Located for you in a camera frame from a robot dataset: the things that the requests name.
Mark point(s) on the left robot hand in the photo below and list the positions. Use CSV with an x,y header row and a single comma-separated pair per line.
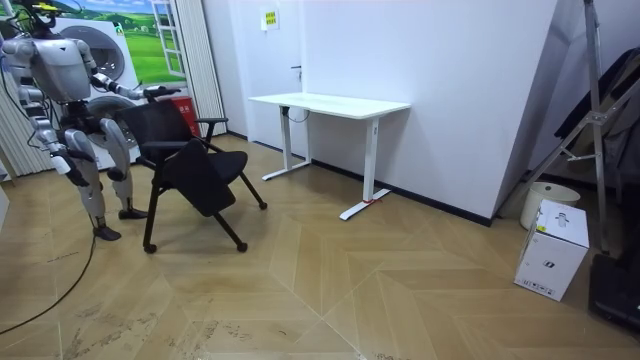
x,y
160,92

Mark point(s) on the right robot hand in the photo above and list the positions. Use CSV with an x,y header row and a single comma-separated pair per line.
x,y
70,167

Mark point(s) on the black wheeled office chair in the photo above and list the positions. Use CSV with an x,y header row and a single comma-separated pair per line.
x,y
200,175

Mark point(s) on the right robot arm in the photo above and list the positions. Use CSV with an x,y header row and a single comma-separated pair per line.
x,y
42,130

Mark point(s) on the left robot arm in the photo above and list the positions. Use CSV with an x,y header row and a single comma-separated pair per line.
x,y
107,82

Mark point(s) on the red box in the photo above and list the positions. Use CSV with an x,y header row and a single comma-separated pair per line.
x,y
187,115

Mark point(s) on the robot legs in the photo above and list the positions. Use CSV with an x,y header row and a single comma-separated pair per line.
x,y
117,150

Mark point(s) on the white pleated curtain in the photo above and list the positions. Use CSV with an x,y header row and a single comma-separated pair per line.
x,y
15,145
200,60

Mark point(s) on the white washing machine tower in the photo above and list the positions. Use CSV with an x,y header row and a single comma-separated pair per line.
x,y
107,50

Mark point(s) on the robot body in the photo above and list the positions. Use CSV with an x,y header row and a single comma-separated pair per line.
x,y
60,70

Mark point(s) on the white door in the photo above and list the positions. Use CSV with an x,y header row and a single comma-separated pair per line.
x,y
270,65

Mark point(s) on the yellow and white door sign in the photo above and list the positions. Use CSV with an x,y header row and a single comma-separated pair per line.
x,y
270,19

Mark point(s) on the white standing desk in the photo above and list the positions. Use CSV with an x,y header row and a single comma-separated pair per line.
x,y
330,105

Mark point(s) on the white round bin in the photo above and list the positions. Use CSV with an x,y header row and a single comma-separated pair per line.
x,y
547,197

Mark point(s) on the white cardboard box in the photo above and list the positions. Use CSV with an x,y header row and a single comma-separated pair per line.
x,y
552,250

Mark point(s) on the grey metal stand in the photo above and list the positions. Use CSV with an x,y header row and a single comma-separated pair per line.
x,y
594,75

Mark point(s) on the black leaning panel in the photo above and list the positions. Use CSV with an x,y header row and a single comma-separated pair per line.
x,y
612,85

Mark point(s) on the black case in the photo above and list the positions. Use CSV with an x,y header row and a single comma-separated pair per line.
x,y
615,290

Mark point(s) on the green landscape wall poster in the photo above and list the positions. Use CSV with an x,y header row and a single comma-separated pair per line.
x,y
145,55

